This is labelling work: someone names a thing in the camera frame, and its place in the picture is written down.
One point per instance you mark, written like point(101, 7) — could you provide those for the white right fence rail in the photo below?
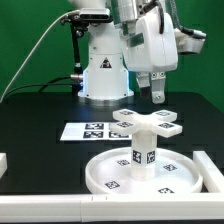
point(213, 179)

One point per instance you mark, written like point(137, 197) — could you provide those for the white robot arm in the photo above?
point(106, 78)

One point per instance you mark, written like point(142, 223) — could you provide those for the white marker sheet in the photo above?
point(90, 131)

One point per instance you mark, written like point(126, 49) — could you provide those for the white left fence block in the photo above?
point(3, 164)

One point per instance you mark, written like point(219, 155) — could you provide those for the white round table top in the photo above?
point(119, 171)

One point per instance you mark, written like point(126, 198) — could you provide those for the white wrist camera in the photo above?
point(189, 44)

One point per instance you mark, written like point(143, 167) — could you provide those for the black camera stand pole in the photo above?
point(78, 70)

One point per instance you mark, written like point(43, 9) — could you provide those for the white front fence rail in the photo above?
point(90, 208)

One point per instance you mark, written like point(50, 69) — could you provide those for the white fence rail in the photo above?
point(213, 179)
point(90, 208)

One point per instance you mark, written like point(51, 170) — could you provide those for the white cross table base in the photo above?
point(160, 123)

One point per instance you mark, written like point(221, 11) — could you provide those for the black camera on stand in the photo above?
point(90, 15)

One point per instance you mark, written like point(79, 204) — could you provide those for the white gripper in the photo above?
point(150, 51)

